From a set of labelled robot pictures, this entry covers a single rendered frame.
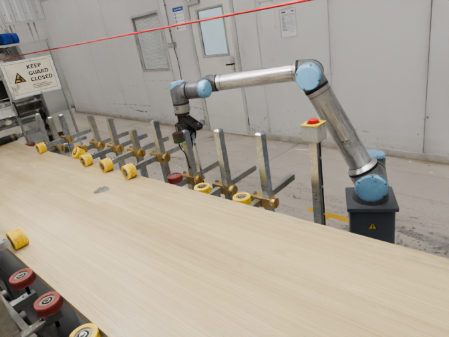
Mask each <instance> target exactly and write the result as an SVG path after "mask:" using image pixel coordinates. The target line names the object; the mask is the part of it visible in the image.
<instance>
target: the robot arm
mask: <svg viewBox="0 0 449 337"><path fill-rule="evenodd" d="M283 82H296V83H297V85H298V86H299V87H300V88H301V89H302V90H303V91H304V93H305V95H306V96H307V97H308V98H309V100H310V102H311V103H312V105H313V107H314V109H315V111H316V112H317V114H318V115H319V117H320V119H321V120H326V129H327V131H328V133H329V134H330V136H331V138H332V139H333V141H334V143H335V145H336V146H337V148H338V150H339V151H340V153H341V155H342V157H343V158H344V160H345V162H346V163H347V165H348V167H349V169H348V172H347V173H348V175H349V177H350V179H351V180H352V182H353V183H354V185H355V187H354V190H353V192H352V199H353V200H354V201H355V202H356V203H359V204H361V205H368V206H376V205H382V204H384V203H386V202H387V201H388V200H389V193H388V187H389V184H388V178H387V174H386V154H385V152H383V151H381V150H366V149H365V146H364V145H363V143H362V141H361V140H360V138H359V136H358V135H357V132H356V131H355V129H354V127H353V126H352V124H351V122H350V121H349V118H348V117H347V115H346V113H345V111H344V110H343V108H342V106H341V104H340V103H339V101H338V99H337V97H336V96H335V94H334V92H333V90H332V89H331V87H330V85H329V82H328V81H327V78H326V77H325V75H324V69H323V65H322V64H321V63H320V62H319V61H317V60H314V59H304V60H295V61H294V63H293V64H288V65H284V66H275V67H269V68H261V69H256V70H247V71H242V72H233V73H229V74H220V75H218V74H217V75H207V76H205V77H203V78H201V79H199V80H197V81H193V82H185V80H179V81H176V82H172V83H170V84H169V88H170V95H171V98H172V103H173V107H174V113H175V116H177V119H178V122H177V124H175V129H176V127H177V129H178V131H182V130H189V133H190V139H191V143H192V148H193V147H194V143H195V139H196V130H200V129H202V127H203V124H201V123H200V122H199V121H197V120H196V119H194V118H193V117H192V116H190V115H188V114H190V112H189V111H190V103H189V99H196V98H207V97H209V96H210V95H211V92H218V91H221V90H231V89H236V88H246V87H252V86H262V85H267V84H278V83H283ZM176 131H177V130H176ZM178 131H177V132H178Z"/></svg>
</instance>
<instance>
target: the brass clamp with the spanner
mask: <svg viewBox="0 0 449 337"><path fill-rule="evenodd" d="M184 177H186V178H188V182H189V183H187V184H190V185H195V186H196V185H197V184H200V183H202V182H203V177H202V176H200V174H197V175H196V176H195V177H191V176H189V172H188V171H186V174H183V173H182V178H184Z"/></svg>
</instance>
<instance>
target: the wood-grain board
mask: <svg viewBox="0 0 449 337"><path fill-rule="evenodd" d="M103 186H107V187H108V188H109V189H110V190H109V191H107V192H101V193H96V194H95V193H94V191H95V190H97V189H98V188H100V187H103ZM18 227H21V228H22V229H23V230H24V232H25V233H26V235H27V237H28V240H29V243H28V244H27V245H25V246H23V247H21V248H19V249H17V250H14V248H12V246H10V247H8V248H6V250H7V251H8V252H9V253H10V254H11V255H12V256H13V257H14V258H15V259H16V260H18V261H19V262H20V263H21V264H22V265H24V266H25V267H26V268H30V269H32V270H33V272H34V274H35V276H36V277H37V278H38V279H39V280H40V281H41V282H43V283H44V284H45V285H46V286H47V287H48V288H49V289H50V290H51V291H53V292H59V293H60V295H61V298H62V300H63V301H64V302H65V303H66V304H67V305H68V306H69V307H70V308H71V309H73V310H74V311H75V312H76V313H77V314H79V315H80V316H81V317H82V318H83V319H84V320H85V321H86V322H87V323H88V324H95V325H96V326H97V327H98V330H99V331H100V334H101V335H102V336H103V337H449V259H447V258H444V257H440V256H437V255H432V254H429V253H425V252H422V251H418V250H415V249H410V248H407V247H402V246H399V245H395V244H392V243H388V242H385V241H380V240H377V239H373V238H370V237H365V236H363V235H358V234H355V233H350V232H347V231H343V230H340V229H336V228H332V227H328V226H325V225H320V224H318V223H313V222H310V221H306V220H302V219H298V218H295V217H291V216H288V215H284V214H280V213H276V212H273V211H268V210H266V209H261V208H258V207H254V206H250V205H246V204H243V203H239V202H236V201H232V200H228V199H224V198H221V197H216V196H214V195H209V194H206V193H201V192H198V191H194V190H191V189H187V188H184V187H179V186H176V185H171V184H169V183H164V182H161V181H157V180H154V179H149V178H146V177H142V176H139V175H136V176H135V177H132V178H131V179H125V178H124V176H123V175H122V172H121V171H119V170H116V169H114V168H113V169H112V170H110V171H108V172H106V173H104V172H102V171H101V169H100V167H99V165H98V164H94V163H93V164H91V165H89V166H87V167H84V166H83V165H82V164H81V162H80V160H79V159H76V158H72V157H69V156H64V155H62V154H57V153H54V152H50V151H47V152H43V153H41V154H39V153H38V152H37V150H36V148H35V147H32V146H27V145H24V144H19V143H15V144H12V145H9V146H6V147H3V148H0V240H2V239H4V238H6V237H7V236H6V233H8V232H10V231H12V230H14V229H16V228H18Z"/></svg>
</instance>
